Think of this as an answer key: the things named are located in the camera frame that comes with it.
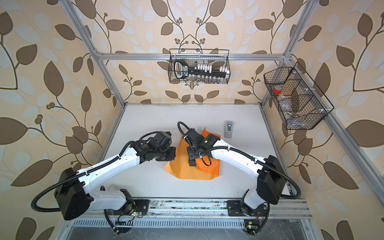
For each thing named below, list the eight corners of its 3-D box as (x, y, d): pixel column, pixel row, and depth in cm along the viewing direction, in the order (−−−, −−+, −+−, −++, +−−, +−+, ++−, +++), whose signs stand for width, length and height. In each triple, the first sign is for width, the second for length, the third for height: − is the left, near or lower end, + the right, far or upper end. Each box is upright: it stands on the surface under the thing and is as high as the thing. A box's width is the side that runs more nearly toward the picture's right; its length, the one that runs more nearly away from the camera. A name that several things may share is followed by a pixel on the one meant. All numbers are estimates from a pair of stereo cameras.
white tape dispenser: (224, 137, 103) (225, 133, 99) (224, 124, 110) (225, 120, 106) (232, 138, 102) (233, 134, 98) (231, 125, 110) (233, 120, 106)
